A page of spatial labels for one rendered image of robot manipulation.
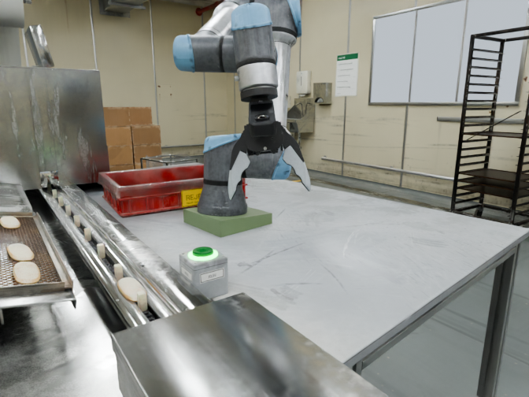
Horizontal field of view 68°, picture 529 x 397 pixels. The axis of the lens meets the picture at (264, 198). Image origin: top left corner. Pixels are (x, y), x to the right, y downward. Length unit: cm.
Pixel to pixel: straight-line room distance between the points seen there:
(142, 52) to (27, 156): 691
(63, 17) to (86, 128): 657
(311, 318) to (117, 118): 495
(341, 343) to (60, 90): 138
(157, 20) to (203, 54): 782
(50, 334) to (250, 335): 37
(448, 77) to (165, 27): 558
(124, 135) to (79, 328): 484
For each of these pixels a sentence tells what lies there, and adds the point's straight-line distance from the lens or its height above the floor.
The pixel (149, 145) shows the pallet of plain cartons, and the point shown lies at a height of 63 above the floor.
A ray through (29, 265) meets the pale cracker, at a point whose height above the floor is 91.
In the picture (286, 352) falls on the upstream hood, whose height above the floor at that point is 92.
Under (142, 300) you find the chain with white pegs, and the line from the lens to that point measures 69.
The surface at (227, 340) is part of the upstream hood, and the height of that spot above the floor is 92.
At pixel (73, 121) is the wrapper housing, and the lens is 170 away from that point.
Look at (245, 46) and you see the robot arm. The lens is 75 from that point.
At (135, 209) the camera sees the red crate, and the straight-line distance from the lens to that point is 133.
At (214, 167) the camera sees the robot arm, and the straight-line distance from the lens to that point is 112.
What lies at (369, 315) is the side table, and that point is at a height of 82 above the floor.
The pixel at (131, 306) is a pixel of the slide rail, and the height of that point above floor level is 85.
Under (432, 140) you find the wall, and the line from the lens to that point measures 539.
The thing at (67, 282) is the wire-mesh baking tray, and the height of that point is 89.
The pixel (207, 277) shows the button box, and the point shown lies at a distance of 73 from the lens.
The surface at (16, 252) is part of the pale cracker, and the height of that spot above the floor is 91.
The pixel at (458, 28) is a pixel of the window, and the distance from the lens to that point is 533.
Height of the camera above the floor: 117
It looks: 14 degrees down
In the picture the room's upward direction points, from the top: straight up
